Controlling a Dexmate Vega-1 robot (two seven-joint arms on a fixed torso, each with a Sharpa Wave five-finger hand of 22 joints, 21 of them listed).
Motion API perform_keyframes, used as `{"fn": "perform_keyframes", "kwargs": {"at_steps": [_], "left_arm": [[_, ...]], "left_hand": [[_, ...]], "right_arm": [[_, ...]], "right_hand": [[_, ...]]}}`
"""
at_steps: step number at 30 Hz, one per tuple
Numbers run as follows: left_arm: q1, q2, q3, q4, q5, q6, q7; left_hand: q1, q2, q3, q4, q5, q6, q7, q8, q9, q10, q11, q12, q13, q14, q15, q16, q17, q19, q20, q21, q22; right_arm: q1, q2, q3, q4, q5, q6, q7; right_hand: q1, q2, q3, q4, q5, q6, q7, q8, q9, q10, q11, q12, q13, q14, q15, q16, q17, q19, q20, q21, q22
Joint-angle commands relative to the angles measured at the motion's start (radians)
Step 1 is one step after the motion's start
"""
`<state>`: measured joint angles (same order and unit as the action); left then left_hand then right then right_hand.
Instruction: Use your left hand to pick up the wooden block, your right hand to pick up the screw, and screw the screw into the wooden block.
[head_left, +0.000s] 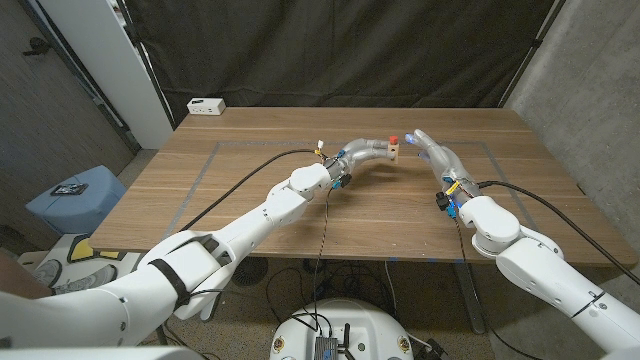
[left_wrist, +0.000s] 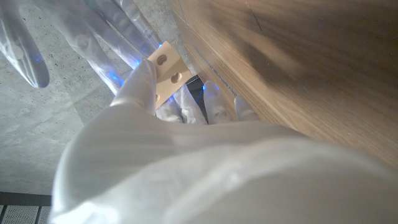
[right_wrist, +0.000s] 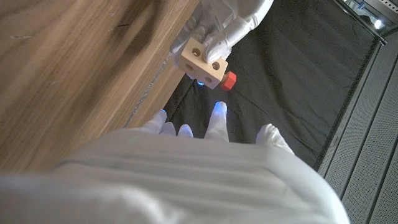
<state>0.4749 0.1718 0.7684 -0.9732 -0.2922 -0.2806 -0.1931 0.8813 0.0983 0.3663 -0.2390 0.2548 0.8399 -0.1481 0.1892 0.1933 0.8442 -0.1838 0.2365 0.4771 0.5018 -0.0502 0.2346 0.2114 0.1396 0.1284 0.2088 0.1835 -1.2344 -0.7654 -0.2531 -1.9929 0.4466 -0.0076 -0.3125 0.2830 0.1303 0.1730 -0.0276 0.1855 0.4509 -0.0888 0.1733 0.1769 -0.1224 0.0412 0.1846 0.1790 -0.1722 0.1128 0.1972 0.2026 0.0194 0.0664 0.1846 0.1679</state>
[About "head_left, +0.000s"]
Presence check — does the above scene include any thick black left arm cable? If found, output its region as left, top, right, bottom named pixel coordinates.
left=179, top=148, right=321, bottom=233

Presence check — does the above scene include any white floor cable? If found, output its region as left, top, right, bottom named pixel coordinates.
left=383, top=260, right=400, bottom=319

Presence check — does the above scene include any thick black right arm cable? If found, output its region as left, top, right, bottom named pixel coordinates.
left=477, top=180, right=640, bottom=286

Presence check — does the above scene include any white table leg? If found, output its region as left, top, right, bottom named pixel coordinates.
left=199, top=294, right=224, bottom=323

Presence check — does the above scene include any black smartphone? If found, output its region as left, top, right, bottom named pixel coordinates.
left=50, top=182, right=90, bottom=197

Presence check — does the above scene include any black backdrop curtain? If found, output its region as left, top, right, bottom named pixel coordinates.
left=117, top=0, right=569, bottom=126

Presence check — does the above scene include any grey electronics box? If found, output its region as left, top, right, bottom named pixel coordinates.
left=313, top=335, right=340, bottom=360

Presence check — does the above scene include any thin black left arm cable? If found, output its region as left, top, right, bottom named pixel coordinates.
left=189, top=187, right=334, bottom=331

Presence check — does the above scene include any black backdrop stand pole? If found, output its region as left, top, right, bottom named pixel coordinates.
left=499, top=0, right=569, bottom=109
left=117, top=0, right=177, bottom=131

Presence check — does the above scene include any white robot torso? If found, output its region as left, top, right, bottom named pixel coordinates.
left=269, top=298, right=415, bottom=360

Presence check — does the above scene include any black door handle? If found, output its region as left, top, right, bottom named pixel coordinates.
left=21, top=36, right=53, bottom=57

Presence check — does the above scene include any blue plastic stool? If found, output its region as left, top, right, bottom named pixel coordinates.
left=24, top=165, right=128, bottom=236

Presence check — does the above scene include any round black floor fan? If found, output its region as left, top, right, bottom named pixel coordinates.
left=232, top=257, right=270, bottom=288

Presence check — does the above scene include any white power strip box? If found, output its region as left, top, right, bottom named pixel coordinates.
left=186, top=97, right=227, bottom=116

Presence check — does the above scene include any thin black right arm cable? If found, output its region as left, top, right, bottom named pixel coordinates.
left=453, top=215, right=546, bottom=360

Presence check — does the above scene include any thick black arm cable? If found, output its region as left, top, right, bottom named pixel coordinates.
left=477, top=180, right=640, bottom=286
left=179, top=148, right=321, bottom=233

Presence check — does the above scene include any grey table leg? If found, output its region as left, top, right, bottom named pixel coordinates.
left=452, top=262, right=486, bottom=335

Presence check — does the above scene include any grey black sneaker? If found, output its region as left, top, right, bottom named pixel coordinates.
left=52, top=263, right=119, bottom=296
left=30, top=258, right=64, bottom=287

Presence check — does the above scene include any white pillar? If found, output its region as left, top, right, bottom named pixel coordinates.
left=37, top=0, right=174, bottom=150

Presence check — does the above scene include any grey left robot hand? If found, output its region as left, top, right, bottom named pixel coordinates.
left=324, top=138, right=400, bottom=182

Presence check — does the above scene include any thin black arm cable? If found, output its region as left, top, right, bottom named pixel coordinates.
left=189, top=187, right=334, bottom=331
left=453, top=215, right=546, bottom=360

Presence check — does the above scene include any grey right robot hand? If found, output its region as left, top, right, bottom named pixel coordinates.
left=405, top=128, right=481, bottom=201

